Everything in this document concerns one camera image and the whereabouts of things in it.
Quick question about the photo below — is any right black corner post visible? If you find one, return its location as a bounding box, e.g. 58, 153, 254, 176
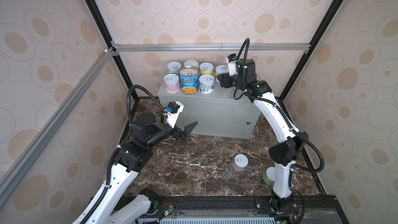
279, 0, 344, 102

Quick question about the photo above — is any green yellow label can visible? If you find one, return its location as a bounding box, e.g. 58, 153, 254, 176
262, 167, 275, 186

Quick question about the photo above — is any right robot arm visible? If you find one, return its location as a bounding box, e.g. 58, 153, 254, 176
217, 57, 304, 214

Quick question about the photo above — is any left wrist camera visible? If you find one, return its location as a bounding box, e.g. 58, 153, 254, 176
165, 101, 184, 129

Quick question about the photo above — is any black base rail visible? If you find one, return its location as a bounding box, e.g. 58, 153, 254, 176
80, 189, 349, 224

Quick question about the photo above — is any horizontal aluminium rail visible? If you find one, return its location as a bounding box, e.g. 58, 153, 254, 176
105, 43, 311, 53

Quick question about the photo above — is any green orange label can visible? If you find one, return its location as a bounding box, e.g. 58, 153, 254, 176
183, 60, 199, 69

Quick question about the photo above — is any black corner post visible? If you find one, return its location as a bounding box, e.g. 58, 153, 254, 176
84, 0, 132, 88
279, 0, 344, 102

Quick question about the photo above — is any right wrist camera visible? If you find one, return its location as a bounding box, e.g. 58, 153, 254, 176
226, 54, 238, 76

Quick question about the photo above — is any peach label white-lid can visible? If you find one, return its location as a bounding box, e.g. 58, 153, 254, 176
233, 154, 249, 171

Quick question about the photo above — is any left black corner post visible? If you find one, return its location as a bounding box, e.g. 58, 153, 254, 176
84, 0, 132, 88

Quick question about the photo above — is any left diagonal aluminium rail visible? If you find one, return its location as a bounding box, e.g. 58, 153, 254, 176
1, 47, 115, 208

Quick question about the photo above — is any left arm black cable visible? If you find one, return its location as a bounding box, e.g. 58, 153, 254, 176
79, 84, 167, 224

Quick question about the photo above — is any pink label white-lid can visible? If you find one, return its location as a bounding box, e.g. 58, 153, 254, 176
163, 74, 180, 93

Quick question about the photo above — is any teal label white-lid can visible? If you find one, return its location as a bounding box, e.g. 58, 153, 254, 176
167, 62, 182, 76

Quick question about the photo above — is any blue label white-lid can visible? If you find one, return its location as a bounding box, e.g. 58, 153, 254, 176
199, 74, 215, 94

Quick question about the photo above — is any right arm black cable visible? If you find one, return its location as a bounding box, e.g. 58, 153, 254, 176
233, 38, 325, 224

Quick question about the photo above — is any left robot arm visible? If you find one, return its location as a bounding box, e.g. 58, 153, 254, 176
75, 113, 198, 224

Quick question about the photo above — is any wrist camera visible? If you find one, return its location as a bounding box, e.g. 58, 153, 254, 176
165, 101, 184, 129
226, 54, 238, 76

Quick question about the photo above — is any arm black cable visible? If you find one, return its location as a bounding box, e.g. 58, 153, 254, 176
233, 38, 325, 224
79, 84, 167, 224

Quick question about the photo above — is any yellow label white-lid can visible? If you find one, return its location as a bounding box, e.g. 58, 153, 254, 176
199, 62, 214, 76

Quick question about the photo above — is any grey metal cabinet box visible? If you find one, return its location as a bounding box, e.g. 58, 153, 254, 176
158, 80, 260, 139

